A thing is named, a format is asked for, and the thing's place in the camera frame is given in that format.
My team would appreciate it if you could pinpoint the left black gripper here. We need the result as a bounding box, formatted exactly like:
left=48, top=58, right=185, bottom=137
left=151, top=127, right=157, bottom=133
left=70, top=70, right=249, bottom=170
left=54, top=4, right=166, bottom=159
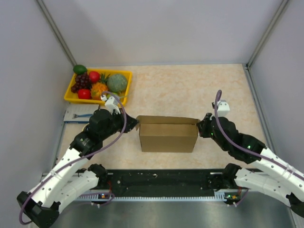
left=101, top=108, right=140, bottom=140

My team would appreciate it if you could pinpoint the brown cardboard box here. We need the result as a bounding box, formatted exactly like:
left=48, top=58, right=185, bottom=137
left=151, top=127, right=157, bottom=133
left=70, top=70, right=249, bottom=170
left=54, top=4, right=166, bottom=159
left=135, top=115, right=200, bottom=153

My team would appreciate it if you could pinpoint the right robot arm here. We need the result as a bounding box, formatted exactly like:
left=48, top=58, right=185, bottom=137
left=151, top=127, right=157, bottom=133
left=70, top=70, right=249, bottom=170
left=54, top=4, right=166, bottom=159
left=196, top=113, right=304, bottom=217

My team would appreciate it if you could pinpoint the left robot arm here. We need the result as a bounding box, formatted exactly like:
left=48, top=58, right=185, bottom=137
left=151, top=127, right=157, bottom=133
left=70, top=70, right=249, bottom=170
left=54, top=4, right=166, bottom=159
left=17, top=109, right=139, bottom=228

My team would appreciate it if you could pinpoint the green lime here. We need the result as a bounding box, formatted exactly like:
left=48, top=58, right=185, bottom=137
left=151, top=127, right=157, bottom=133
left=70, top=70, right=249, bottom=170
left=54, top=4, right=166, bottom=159
left=106, top=93, right=120, bottom=100

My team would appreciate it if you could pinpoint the green melon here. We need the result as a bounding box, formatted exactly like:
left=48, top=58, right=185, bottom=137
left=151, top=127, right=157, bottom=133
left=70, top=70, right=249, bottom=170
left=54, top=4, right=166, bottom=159
left=107, top=74, right=128, bottom=93

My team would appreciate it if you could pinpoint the orange pineapple toy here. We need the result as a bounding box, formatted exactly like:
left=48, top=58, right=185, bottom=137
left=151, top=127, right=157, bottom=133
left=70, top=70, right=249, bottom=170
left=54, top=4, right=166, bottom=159
left=91, top=73, right=109, bottom=100

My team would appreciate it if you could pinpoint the red apple lower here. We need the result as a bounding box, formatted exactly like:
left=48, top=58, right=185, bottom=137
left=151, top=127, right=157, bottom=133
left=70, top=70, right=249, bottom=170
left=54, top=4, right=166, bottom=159
left=77, top=89, right=91, bottom=99

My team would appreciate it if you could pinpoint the red apple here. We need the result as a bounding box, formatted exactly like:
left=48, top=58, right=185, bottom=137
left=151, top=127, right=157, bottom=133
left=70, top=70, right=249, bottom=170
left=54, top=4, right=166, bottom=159
left=77, top=89, right=91, bottom=99
left=89, top=71, right=100, bottom=84

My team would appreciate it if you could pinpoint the razor blister pack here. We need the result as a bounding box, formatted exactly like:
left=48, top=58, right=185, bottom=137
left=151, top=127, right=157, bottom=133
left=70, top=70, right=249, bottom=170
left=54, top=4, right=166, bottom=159
left=64, top=104, right=100, bottom=124

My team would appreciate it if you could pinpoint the red apple upper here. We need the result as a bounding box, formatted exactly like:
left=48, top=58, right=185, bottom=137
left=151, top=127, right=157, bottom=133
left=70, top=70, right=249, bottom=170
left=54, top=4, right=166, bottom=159
left=89, top=71, right=100, bottom=84

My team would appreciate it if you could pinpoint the dark red grape bunch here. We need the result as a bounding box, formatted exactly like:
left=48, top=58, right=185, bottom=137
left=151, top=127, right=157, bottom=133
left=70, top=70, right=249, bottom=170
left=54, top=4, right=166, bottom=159
left=71, top=72, right=92, bottom=93

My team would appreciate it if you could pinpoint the yellow plastic tray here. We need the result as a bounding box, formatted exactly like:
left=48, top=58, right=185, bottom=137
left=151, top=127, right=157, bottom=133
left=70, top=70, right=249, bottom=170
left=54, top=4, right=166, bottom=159
left=64, top=68, right=133, bottom=105

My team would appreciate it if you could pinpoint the green avocado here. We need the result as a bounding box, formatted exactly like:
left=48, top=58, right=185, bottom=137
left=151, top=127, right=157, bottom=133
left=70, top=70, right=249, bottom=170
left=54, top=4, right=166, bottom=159
left=73, top=65, right=87, bottom=75

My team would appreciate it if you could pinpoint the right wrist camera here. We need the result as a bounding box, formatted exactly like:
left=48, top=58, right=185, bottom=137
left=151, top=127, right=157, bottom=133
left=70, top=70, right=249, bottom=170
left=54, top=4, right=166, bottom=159
left=217, top=99, right=230, bottom=117

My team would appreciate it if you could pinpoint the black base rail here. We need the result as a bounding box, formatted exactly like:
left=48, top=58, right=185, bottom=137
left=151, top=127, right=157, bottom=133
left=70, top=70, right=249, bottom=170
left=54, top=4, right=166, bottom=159
left=78, top=168, right=251, bottom=198

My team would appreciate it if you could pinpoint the grey cable duct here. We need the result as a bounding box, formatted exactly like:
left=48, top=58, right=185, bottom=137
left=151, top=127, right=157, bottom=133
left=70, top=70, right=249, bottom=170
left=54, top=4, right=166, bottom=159
left=76, top=191, right=240, bottom=204

